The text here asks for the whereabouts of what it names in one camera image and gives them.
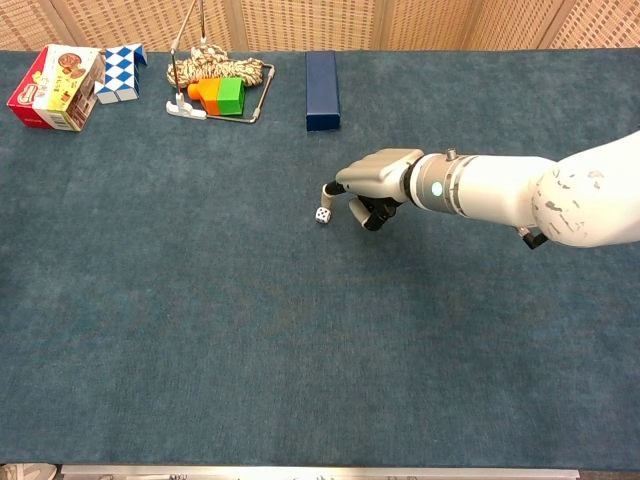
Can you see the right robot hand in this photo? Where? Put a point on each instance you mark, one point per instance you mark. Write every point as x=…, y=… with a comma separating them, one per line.
x=375, y=175

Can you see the small white die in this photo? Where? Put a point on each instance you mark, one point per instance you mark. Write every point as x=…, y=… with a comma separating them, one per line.
x=323, y=215

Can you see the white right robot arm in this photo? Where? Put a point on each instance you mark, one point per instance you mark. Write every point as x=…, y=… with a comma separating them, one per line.
x=525, y=192

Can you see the dark blue rectangular box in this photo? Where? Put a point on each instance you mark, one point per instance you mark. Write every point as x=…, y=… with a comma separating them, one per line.
x=322, y=90

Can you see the woven rattan folding screen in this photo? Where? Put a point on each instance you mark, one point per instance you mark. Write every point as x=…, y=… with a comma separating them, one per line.
x=320, y=22

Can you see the orange and green toy block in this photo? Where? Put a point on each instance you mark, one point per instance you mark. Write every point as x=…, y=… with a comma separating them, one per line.
x=222, y=95

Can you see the blue felt table mat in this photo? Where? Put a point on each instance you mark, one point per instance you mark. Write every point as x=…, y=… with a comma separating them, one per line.
x=250, y=325

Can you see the blue white snake puzzle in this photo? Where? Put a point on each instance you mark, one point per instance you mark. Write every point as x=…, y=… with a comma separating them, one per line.
x=120, y=72

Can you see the red and white snack box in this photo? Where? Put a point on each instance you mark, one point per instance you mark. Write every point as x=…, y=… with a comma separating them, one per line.
x=52, y=90

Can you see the metal rod frame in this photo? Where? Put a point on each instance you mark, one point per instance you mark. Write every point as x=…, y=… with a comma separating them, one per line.
x=260, y=100

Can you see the aluminium table edge rail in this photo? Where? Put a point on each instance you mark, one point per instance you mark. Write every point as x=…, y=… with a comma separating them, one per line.
x=320, y=473

